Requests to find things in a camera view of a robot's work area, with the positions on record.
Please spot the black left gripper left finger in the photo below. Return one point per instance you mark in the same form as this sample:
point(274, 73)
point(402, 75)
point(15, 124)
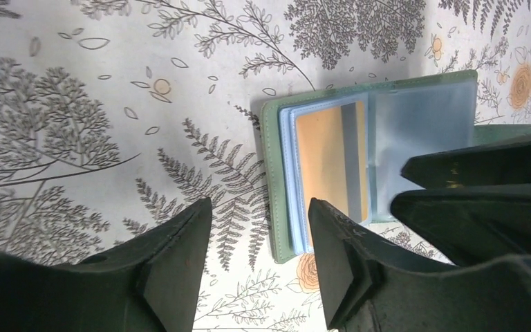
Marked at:
point(148, 283)

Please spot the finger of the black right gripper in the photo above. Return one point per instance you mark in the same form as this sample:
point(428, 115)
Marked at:
point(506, 162)
point(469, 225)

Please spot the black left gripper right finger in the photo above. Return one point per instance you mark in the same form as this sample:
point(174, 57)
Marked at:
point(368, 283)

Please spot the green card holder wallet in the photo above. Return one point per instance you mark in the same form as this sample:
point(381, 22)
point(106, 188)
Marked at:
point(404, 118)

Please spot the floral patterned table mat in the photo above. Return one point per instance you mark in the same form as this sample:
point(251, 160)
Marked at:
point(116, 115)

